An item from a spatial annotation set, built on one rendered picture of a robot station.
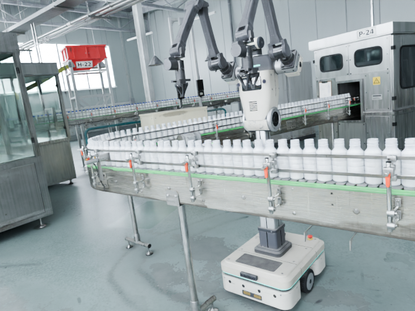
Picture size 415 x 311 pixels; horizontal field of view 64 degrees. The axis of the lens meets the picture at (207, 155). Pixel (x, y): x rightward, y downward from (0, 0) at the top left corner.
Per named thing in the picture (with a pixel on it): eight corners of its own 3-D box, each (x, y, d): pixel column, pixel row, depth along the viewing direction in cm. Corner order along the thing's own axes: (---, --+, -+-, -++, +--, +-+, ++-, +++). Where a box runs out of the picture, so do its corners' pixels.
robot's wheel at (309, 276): (298, 268, 223) (306, 270, 219) (307, 266, 235) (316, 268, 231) (296, 293, 221) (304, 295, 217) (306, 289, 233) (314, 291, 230)
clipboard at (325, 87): (320, 102, 526) (318, 81, 520) (332, 101, 506) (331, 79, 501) (318, 102, 523) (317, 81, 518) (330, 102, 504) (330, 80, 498)
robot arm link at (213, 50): (209, -5, 208) (197, 1, 214) (196, -4, 198) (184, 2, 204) (228, 66, 220) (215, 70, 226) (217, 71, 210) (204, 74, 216)
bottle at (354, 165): (367, 181, 126) (366, 137, 123) (360, 185, 122) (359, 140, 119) (352, 179, 131) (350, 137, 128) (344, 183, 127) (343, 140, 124)
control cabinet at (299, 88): (301, 136, 889) (296, 62, 854) (316, 137, 847) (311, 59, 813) (279, 141, 847) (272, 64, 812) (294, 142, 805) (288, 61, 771)
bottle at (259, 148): (267, 173, 156) (264, 138, 153) (268, 176, 150) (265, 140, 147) (255, 174, 157) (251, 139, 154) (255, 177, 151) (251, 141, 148)
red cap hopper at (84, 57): (88, 170, 772) (64, 45, 722) (81, 166, 833) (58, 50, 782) (126, 161, 820) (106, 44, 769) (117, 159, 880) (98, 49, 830)
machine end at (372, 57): (372, 149, 635) (368, 40, 599) (450, 155, 526) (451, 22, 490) (316, 166, 553) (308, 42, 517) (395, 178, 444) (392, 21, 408)
